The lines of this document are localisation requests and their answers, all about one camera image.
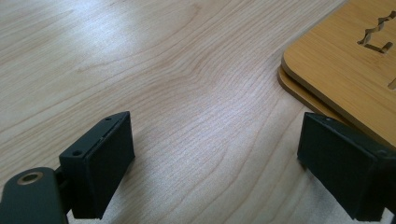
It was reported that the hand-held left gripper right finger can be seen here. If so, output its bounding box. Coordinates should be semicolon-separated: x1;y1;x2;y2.
297;111;396;222

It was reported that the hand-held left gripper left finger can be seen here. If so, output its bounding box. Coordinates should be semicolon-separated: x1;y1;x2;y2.
59;111;136;219

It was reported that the bamboo board with cut-outs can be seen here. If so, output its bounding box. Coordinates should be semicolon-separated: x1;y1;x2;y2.
276;65;351;126
281;0;396;147

